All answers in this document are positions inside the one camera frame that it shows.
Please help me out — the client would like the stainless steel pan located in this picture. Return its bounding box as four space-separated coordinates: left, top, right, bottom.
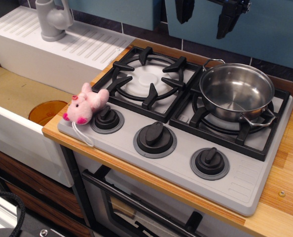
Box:
199 59 276 127

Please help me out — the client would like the black braided cable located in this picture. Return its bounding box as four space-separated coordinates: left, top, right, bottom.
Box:
0 191 26 237

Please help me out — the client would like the orange plastic plate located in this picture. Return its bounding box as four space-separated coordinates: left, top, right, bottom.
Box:
28 100 67 126

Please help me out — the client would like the grey toy faucet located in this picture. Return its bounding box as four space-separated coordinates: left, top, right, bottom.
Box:
35 0 73 42

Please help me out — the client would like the grey toy stove top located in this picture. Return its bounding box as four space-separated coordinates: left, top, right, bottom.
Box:
57 45 293 217

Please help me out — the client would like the black left burner grate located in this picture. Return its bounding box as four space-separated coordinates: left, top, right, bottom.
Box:
92 47 202 123

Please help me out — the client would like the pink stuffed pig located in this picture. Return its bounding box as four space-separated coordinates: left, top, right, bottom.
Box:
63 82 110 147

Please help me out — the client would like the black middle stove knob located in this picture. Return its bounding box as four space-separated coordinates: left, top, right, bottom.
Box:
133 121 177 159

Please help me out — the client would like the black stove knob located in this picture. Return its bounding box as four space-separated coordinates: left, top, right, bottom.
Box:
90 106 124 134
133 121 177 159
190 147 230 181

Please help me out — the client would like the black burner grate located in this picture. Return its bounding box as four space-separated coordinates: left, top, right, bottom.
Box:
169 79 292 161
92 47 202 123

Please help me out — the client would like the black left stove knob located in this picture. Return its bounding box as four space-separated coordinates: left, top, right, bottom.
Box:
90 106 124 134

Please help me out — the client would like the black right stove knob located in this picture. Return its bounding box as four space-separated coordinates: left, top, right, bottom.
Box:
190 147 230 181

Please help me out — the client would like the black right burner grate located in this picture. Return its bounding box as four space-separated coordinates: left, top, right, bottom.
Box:
169 79 292 161

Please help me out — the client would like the white oven door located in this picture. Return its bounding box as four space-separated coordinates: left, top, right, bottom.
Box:
81 167 236 237

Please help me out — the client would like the white toy sink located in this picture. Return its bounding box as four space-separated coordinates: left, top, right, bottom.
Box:
0 6 133 187

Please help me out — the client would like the wooden drawer front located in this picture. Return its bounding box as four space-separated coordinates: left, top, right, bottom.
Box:
0 151 93 237

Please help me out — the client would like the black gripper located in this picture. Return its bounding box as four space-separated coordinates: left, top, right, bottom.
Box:
176 0 251 39

